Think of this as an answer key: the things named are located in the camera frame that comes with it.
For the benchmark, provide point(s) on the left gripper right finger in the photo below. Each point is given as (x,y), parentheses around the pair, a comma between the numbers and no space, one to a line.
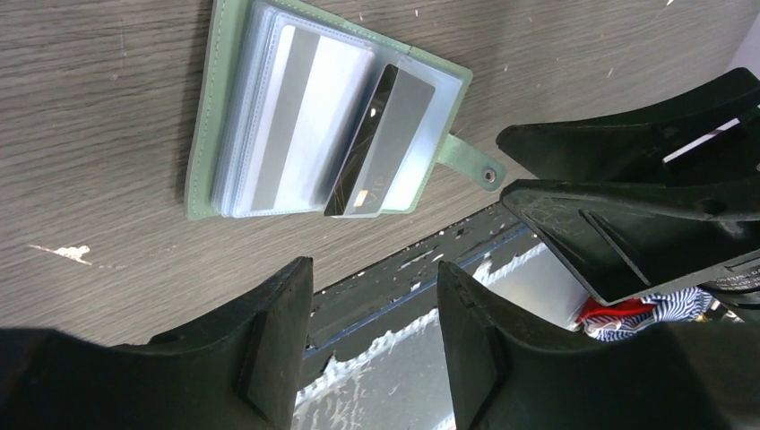
(510,369)

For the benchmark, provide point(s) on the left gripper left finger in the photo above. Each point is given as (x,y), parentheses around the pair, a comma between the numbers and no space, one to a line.
(236,367)

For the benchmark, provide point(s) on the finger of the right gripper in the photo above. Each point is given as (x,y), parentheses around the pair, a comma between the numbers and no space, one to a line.
(629,146)
(623,240)

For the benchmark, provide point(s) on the black VIP card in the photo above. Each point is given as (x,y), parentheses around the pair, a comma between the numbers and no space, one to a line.
(380,144)

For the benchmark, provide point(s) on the white magnetic stripe card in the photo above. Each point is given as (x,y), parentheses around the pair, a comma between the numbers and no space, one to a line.
(316,83)

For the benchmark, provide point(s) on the red striped cloth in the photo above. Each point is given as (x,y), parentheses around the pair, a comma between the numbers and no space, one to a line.
(609,323)

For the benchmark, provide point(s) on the aluminium rail frame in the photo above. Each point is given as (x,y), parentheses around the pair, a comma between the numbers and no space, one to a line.
(391,373)

